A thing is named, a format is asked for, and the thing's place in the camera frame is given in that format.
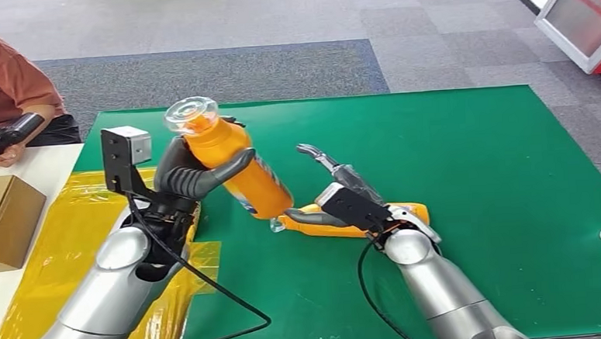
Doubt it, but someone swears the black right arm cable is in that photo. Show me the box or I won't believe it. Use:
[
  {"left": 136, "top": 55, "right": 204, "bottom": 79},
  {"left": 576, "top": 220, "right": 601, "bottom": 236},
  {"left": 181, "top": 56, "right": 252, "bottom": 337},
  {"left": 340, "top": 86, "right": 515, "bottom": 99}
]
[{"left": 355, "top": 234, "right": 423, "bottom": 339}]

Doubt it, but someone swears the black handheld device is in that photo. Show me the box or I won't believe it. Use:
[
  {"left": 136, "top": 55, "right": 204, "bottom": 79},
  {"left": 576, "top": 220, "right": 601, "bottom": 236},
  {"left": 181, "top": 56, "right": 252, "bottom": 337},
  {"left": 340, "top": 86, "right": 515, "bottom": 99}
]
[{"left": 0, "top": 112, "right": 48, "bottom": 166}]

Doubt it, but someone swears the person's hand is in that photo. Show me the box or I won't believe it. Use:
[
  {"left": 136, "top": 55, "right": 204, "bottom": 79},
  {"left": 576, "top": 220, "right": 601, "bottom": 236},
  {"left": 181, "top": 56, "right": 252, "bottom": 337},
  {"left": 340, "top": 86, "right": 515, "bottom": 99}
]
[{"left": 0, "top": 143, "right": 26, "bottom": 169}]

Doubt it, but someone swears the green table mat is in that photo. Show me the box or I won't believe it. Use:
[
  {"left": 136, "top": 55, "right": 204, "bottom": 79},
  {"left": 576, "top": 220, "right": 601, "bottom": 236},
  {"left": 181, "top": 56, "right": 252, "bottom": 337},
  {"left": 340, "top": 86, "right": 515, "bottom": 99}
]
[{"left": 71, "top": 81, "right": 601, "bottom": 339}]

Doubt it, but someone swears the brown cardboard box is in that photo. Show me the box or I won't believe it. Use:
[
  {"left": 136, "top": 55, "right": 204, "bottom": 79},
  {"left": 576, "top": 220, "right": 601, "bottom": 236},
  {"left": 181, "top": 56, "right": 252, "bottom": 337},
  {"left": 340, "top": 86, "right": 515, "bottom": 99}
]
[{"left": 0, "top": 173, "right": 51, "bottom": 275}]

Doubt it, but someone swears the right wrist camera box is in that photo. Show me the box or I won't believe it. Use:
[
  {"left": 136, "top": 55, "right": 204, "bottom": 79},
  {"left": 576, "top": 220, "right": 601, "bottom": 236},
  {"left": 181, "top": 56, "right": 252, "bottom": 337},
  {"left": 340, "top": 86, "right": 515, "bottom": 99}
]
[{"left": 314, "top": 179, "right": 393, "bottom": 236}]

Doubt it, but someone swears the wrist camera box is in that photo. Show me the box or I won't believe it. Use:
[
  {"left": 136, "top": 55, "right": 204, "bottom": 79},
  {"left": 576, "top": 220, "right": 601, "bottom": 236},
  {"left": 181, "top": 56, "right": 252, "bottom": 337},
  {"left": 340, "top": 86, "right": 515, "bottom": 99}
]
[
  {"left": 99, "top": 125, "right": 155, "bottom": 198},
  {"left": 314, "top": 179, "right": 393, "bottom": 236}
]

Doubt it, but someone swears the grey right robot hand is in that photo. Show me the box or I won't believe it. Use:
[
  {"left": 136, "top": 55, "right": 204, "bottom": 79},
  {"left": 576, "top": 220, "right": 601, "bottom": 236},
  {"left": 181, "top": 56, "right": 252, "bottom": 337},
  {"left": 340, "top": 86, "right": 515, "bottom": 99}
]
[{"left": 280, "top": 139, "right": 386, "bottom": 231}]

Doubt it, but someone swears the yellow plastic sheet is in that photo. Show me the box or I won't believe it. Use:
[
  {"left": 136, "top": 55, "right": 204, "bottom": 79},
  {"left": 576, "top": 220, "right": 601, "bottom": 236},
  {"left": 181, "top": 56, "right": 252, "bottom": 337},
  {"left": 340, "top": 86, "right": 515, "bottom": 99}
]
[{"left": 0, "top": 164, "right": 227, "bottom": 339}]

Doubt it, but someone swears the white red fire extinguisher cabinet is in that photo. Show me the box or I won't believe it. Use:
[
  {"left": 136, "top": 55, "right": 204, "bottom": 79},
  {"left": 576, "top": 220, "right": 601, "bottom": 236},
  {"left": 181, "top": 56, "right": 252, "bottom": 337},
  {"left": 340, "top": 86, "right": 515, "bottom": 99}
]
[{"left": 533, "top": 0, "right": 601, "bottom": 78}]

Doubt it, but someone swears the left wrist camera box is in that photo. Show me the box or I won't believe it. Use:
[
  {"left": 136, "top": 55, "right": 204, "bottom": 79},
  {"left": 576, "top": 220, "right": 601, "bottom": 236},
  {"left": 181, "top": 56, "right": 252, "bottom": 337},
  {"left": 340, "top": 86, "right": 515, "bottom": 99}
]
[{"left": 99, "top": 125, "right": 155, "bottom": 198}]

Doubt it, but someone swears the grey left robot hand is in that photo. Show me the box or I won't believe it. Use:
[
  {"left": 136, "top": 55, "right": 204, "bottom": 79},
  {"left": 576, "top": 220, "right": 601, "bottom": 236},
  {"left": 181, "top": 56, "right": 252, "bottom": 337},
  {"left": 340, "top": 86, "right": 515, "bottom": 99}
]
[{"left": 150, "top": 114, "right": 261, "bottom": 213}]

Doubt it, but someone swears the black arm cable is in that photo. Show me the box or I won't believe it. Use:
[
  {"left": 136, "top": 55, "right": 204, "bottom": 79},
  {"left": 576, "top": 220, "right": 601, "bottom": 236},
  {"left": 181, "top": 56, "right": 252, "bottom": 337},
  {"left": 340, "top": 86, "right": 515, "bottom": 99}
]
[
  {"left": 126, "top": 185, "right": 274, "bottom": 339},
  {"left": 355, "top": 234, "right": 423, "bottom": 339}
]

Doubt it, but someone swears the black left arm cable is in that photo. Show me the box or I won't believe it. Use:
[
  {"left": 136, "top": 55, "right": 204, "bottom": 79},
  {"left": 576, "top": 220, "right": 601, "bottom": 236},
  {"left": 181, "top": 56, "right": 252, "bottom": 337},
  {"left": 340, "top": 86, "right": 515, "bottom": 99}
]
[{"left": 126, "top": 185, "right": 274, "bottom": 339}]

